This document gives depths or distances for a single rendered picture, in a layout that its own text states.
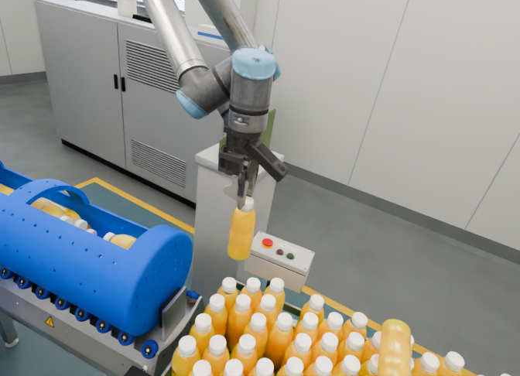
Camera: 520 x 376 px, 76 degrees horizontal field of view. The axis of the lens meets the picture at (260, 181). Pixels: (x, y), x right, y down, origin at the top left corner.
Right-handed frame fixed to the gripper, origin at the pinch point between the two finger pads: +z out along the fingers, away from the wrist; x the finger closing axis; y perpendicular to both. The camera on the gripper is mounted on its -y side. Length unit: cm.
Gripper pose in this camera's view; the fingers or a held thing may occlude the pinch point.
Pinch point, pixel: (246, 201)
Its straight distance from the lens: 87.1
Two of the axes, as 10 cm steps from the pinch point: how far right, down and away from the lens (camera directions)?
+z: -1.2, 8.6, 4.9
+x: -3.7, 4.2, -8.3
